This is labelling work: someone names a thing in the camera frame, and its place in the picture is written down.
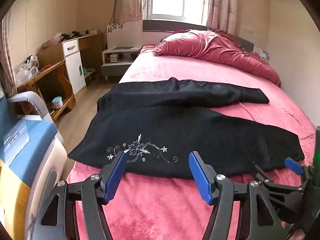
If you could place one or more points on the black embroidered pants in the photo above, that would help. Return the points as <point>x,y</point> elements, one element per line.
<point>175,120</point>

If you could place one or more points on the pink floral curtain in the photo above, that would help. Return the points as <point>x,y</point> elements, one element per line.
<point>220,5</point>
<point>131,0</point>
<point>6,55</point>

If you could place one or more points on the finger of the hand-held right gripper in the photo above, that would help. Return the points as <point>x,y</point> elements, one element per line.
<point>293,165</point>
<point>282,190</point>

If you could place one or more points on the red velvet quilt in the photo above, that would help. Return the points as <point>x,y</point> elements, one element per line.
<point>225,52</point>

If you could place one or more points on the dark flat tablet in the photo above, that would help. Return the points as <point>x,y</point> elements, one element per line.
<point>123,48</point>

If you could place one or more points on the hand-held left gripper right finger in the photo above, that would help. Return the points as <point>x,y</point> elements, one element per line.
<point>200,180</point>

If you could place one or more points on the clear plastic bags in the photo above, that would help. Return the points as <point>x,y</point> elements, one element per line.
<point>25,72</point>

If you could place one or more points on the clear plastic packet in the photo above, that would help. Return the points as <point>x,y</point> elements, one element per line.
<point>16,140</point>

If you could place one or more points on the grey upholstered headboard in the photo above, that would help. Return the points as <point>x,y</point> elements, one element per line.
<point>155,26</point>

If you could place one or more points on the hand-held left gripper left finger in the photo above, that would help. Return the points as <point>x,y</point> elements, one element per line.
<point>116,177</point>

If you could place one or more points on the stack of small books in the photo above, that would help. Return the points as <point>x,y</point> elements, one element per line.
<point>114,57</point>

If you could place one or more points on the low wooden side table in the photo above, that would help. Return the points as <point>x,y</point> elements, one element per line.
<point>50,72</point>

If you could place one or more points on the blue and grey armchair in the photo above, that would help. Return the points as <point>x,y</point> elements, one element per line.
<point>37,140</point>

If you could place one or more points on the red scissors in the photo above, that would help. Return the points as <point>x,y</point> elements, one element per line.
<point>45,66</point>

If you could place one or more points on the tall wooden desk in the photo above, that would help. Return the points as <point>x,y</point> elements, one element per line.
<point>92,45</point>

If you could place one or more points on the white drawer cabinet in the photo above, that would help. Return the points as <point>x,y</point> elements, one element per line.
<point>75,70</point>

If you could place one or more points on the white flower-print nightstand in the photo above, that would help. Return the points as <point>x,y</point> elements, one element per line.
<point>265,54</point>
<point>117,67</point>

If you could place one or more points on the bed with pink blanket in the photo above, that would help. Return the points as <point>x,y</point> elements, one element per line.
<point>200,67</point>

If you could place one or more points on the dark clutter pile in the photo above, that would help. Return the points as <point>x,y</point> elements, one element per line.
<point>73,35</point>

